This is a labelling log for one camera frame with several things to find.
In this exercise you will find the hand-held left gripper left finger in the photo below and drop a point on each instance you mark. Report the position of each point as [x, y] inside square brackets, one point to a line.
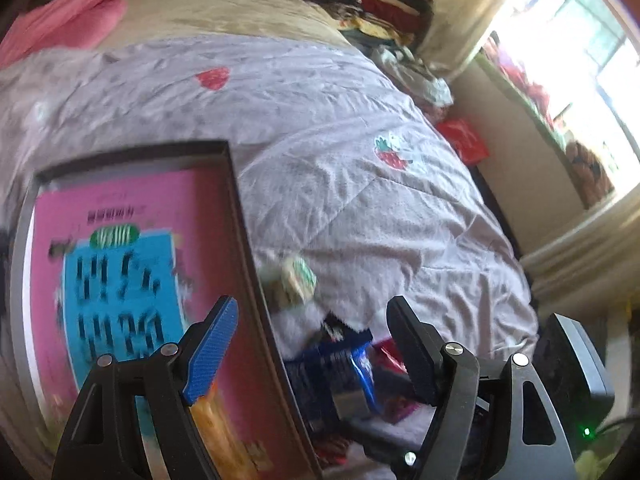
[210, 355]

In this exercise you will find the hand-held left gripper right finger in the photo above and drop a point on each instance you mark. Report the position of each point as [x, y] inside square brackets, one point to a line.
[415, 355]

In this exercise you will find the red swirl candy packet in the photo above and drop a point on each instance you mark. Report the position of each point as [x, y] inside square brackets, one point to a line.
[390, 355]

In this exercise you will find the magenta snack packet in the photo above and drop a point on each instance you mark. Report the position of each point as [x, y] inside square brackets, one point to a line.
[400, 410]

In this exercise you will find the dark blue snack packet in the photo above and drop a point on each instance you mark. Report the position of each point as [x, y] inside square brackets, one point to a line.
[335, 365]

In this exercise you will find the green white candy packet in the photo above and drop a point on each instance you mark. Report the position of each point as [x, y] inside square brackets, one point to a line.
[295, 280]

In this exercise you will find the shallow grey box pink print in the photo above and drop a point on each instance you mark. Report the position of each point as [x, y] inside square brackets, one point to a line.
[150, 195]

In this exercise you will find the brown plush toy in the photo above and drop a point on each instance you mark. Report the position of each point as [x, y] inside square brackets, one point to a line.
[590, 170]

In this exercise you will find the red plastic bag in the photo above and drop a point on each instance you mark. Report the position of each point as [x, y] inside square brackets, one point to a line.
[462, 140]

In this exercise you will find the lilac printed duvet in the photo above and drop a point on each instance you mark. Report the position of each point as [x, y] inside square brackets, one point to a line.
[325, 135]

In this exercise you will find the white plastic bag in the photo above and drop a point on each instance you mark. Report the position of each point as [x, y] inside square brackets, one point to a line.
[425, 85]

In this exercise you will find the clothes on window sill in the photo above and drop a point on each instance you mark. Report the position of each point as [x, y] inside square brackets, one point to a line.
[520, 80]

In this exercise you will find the cream curtain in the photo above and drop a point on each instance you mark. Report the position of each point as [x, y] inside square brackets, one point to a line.
[460, 20]

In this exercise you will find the beige bedsheet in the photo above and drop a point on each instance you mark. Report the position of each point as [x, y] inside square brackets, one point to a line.
[225, 15]

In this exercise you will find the pile of folded clothes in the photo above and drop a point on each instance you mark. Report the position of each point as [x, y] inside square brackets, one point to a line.
[380, 5]

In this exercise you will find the window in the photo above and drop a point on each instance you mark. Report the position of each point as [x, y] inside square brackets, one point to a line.
[565, 25]

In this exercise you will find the pink quilt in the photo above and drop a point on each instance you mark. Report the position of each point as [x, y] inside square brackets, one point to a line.
[65, 15]

